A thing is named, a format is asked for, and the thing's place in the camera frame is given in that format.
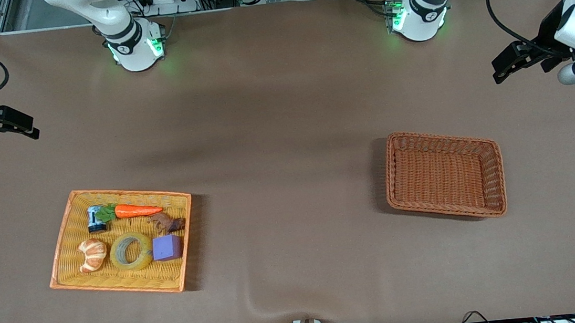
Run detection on yellowish clear tape roll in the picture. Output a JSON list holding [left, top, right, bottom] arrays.
[[108, 230, 155, 273]]

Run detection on brown wicker basket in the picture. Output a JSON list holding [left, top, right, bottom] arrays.
[[380, 122, 509, 227]]

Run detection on small blue white can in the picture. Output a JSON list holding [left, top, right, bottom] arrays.
[[86, 204, 109, 234]]

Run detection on orange toy carrot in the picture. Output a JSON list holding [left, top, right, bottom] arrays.
[[95, 199, 165, 224]]

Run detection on toy croissant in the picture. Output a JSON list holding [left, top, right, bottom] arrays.
[[76, 237, 110, 274]]

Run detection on yellow orange-rimmed wicker tray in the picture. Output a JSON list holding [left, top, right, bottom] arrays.
[[40, 179, 201, 305]]

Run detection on purple cube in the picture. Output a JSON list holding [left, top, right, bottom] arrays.
[[151, 233, 185, 263]]

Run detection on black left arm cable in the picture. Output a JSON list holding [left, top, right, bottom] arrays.
[[486, 0, 571, 63]]

